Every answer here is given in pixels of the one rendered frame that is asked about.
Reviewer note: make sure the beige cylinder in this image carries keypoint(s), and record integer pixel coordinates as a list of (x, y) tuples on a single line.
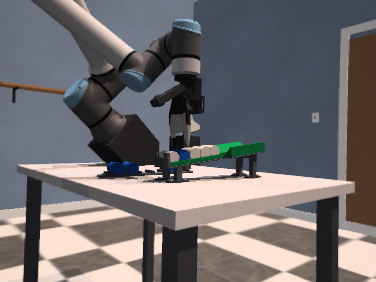
[(213, 148), (174, 156), (205, 151), (194, 152)]

